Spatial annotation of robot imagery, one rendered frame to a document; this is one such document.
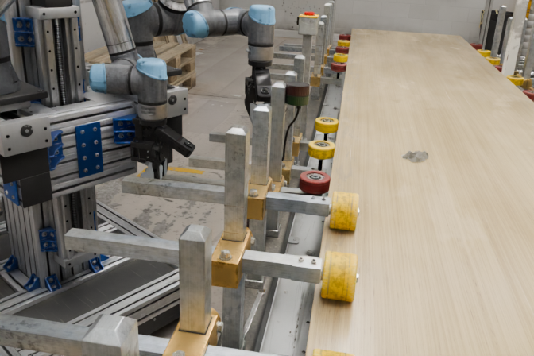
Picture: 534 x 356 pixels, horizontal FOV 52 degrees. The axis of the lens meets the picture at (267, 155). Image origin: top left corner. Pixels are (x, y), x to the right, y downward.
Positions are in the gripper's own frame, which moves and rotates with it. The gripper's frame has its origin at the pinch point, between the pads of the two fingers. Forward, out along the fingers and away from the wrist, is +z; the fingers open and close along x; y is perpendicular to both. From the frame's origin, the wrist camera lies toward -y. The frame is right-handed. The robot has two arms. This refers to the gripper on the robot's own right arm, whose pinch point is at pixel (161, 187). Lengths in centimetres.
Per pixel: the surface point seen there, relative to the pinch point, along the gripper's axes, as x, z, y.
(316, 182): 3.7, -8.7, -42.4
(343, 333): 60, -8, -51
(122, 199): -147, 83, 78
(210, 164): -23.5, 1.6, -7.7
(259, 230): 22.7, -3.4, -31.3
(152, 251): 51, -13, -17
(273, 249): 4.3, 12.0, -32.7
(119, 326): 96, -35, -31
